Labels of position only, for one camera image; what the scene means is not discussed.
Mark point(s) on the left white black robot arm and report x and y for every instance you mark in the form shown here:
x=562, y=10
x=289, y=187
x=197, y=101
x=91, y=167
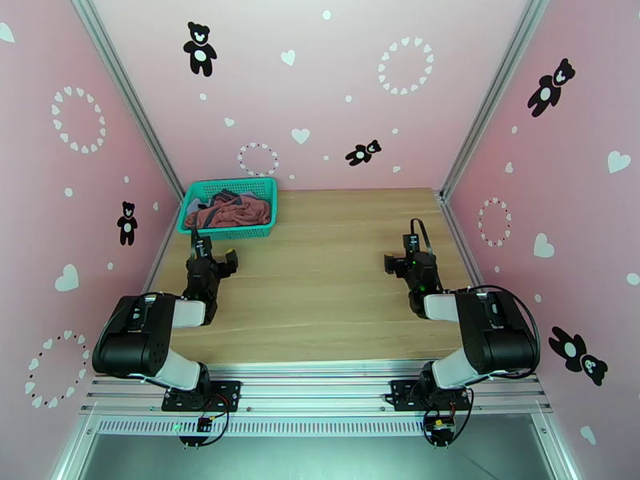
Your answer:
x=135, y=343

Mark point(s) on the grey blue garment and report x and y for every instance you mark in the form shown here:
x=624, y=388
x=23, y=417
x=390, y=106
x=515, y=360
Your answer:
x=196, y=203

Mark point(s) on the rust red tank top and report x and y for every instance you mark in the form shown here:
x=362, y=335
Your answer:
x=235, y=213

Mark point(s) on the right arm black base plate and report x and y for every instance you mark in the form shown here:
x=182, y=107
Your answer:
x=400, y=396

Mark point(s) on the small black connector board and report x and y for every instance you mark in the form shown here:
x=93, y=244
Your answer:
x=205, y=422

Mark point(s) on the aluminium mounting rail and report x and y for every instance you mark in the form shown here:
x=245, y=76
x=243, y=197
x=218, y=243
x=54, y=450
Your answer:
x=310, y=388

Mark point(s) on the black yellow connector module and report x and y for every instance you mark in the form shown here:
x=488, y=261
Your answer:
x=440, y=431

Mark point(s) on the teal plastic laundry basket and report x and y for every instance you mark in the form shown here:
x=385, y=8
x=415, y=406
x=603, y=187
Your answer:
x=235, y=232

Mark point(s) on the perforated metal strip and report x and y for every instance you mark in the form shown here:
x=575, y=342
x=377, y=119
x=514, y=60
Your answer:
x=310, y=427

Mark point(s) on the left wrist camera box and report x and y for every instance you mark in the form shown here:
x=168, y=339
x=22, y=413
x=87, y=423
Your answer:
x=201, y=248

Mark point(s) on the black double bear wall sticker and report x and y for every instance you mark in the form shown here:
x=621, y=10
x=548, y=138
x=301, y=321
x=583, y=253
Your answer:
x=575, y=361

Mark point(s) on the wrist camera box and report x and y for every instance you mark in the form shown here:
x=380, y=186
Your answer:
x=201, y=248
x=411, y=243

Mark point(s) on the aluminium frame post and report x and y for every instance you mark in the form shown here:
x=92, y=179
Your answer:
x=131, y=96
x=492, y=96

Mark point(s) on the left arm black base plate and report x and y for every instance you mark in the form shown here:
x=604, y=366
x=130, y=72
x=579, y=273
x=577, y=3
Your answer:
x=227, y=393

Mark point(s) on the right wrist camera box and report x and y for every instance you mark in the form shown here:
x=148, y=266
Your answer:
x=411, y=243

